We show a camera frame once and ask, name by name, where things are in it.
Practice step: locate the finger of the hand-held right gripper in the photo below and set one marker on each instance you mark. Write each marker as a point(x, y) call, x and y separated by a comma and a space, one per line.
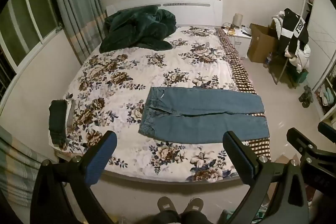
point(326, 129)
point(299, 138)

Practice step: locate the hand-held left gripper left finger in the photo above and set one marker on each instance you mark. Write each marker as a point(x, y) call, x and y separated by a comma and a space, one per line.
point(105, 153)

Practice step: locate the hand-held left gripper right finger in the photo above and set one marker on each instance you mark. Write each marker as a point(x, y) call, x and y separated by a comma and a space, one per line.
point(236, 154)

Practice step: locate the blue denim pants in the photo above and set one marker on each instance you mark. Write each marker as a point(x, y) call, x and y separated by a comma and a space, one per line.
point(199, 115)

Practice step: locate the pair of dark slippers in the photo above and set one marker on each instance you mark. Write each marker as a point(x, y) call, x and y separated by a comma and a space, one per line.
point(305, 96)

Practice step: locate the folded dark clothes stack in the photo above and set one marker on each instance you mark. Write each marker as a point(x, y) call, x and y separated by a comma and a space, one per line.
point(57, 119)

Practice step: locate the person's right shoe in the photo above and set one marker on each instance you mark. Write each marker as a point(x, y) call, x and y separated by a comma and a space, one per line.
point(195, 205)

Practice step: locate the chair with metal legs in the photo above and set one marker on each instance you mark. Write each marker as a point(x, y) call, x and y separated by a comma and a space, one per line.
point(286, 71)

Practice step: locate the white puffy coat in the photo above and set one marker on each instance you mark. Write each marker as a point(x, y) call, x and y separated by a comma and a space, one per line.
point(302, 58)

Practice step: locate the clear water bottle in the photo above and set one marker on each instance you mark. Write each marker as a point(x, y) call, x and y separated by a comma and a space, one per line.
point(267, 60)

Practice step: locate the striped pale cloth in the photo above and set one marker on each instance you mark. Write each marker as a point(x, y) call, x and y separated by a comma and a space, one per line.
point(18, 166)

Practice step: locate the brown checkered bed sheet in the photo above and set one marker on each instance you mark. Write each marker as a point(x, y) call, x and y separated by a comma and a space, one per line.
point(237, 66)

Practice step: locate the white wardrobe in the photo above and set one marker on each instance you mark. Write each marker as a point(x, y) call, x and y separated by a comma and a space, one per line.
point(321, 29)

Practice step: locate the floral blanket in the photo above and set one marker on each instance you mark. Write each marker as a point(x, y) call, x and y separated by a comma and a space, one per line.
point(162, 69)

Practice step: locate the brown cardboard box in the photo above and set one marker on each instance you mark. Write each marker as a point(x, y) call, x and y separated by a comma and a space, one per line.
point(261, 43)

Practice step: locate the black and white jacket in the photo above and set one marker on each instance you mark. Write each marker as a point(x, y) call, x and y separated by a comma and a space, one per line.
point(294, 29)

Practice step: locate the white nightstand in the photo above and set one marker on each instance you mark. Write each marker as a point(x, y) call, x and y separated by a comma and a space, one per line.
point(241, 41)

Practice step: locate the dark green plush blanket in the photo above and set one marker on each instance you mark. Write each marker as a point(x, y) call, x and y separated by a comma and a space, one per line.
point(136, 27)

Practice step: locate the grey-green curtain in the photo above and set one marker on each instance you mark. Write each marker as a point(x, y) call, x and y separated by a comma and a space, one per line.
point(76, 8)

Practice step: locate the white bed headboard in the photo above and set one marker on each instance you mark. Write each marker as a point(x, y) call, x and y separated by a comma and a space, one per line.
point(189, 7)

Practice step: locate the window with white frame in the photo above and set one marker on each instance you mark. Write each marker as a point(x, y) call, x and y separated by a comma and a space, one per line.
point(29, 19)

